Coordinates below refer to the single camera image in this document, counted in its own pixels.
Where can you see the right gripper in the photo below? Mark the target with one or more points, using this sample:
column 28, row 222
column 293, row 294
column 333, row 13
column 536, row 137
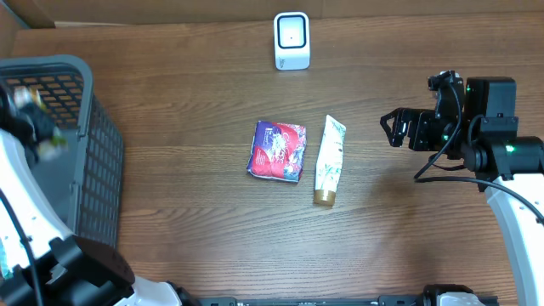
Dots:
column 413, row 128

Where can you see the white tube with gold cap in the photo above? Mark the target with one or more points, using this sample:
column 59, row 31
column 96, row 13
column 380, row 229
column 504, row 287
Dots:
column 329, row 162

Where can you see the red purple snack packet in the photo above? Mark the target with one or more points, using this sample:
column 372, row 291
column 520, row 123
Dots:
column 278, row 151

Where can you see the green juice pouch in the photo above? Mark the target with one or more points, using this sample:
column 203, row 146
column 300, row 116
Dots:
column 40, row 133

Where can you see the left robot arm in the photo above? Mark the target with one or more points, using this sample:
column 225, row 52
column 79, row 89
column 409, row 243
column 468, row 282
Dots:
column 43, row 262

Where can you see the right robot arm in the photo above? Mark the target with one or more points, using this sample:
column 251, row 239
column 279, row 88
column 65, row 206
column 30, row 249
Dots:
column 474, row 121

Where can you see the white barcode scanner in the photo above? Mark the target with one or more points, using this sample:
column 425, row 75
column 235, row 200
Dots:
column 292, row 41

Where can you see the grey plastic basket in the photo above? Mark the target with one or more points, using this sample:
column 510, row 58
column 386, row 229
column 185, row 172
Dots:
column 84, row 183

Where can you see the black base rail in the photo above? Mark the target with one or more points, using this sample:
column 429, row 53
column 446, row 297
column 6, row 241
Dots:
column 422, row 299

